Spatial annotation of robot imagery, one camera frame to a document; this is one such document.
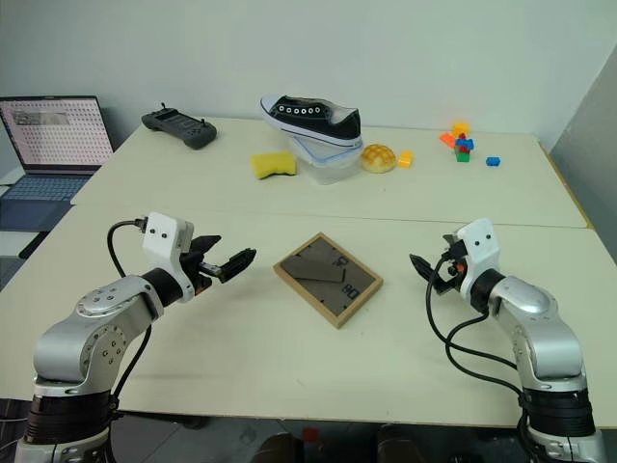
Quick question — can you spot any clear plastic container blue lid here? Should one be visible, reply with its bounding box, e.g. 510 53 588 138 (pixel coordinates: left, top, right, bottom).
288 134 364 186

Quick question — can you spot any wooden picture frame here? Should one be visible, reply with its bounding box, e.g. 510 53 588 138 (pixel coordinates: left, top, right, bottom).
273 231 385 331

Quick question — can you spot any dark grey handheld controller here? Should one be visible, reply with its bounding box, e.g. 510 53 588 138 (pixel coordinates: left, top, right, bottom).
141 101 219 152

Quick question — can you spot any yellow sponge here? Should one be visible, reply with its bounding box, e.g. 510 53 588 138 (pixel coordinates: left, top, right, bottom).
250 150 299 181

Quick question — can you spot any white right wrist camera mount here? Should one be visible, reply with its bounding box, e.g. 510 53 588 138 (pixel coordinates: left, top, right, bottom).
455 217 501 296

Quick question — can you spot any black and white sneaker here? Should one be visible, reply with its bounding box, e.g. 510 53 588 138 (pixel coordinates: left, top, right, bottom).
259 94 363 149

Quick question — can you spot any open laptop computer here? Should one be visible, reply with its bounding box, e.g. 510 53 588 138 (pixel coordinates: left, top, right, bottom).
0 95 117 232

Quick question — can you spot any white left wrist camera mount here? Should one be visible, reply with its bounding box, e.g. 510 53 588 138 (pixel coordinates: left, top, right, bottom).
142 210 197 304

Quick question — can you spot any dark rounded shape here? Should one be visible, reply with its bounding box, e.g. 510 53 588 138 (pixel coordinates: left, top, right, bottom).
376 422 426 463
261 431 306 463

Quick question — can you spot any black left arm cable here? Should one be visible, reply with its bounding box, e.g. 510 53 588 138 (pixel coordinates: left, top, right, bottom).
106 218 155 422

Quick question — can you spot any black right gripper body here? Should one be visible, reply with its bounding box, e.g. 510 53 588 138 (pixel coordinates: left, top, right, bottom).
433 244 469 296

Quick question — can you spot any round golden bread bun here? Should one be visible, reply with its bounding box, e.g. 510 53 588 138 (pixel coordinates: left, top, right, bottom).
361 143 399 174

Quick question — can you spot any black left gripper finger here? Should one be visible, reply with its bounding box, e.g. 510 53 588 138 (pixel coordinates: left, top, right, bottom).
189 234 224 256
218 247 257 284

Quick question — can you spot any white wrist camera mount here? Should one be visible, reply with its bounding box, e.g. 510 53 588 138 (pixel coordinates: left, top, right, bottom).
142 210 197 304
455 217 501 296

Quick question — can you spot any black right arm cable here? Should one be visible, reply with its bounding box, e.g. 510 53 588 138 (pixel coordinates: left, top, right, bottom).
425 254 532 438

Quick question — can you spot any grey partition panel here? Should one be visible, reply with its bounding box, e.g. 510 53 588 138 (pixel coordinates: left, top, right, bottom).
549 61 617 267

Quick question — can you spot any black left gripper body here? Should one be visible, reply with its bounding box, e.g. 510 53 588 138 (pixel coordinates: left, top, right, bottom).
178 248 224 297

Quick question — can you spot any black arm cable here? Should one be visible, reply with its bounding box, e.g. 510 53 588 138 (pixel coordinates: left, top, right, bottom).
425 254 532 438
106 218 155 422

